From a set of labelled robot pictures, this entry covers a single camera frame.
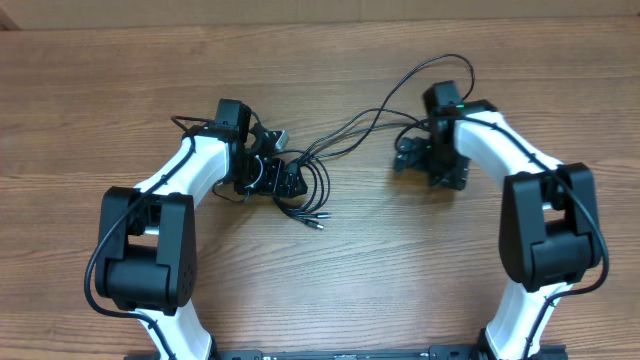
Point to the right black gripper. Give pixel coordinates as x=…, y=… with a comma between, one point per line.
x=456, y=177

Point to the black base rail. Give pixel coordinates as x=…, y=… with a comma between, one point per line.
x=345, y=355

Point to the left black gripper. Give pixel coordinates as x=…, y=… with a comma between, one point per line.
x=272, y=184

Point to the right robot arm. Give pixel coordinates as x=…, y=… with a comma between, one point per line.
x=550, y=243

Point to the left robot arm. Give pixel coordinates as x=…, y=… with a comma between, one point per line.
x=144, y=266

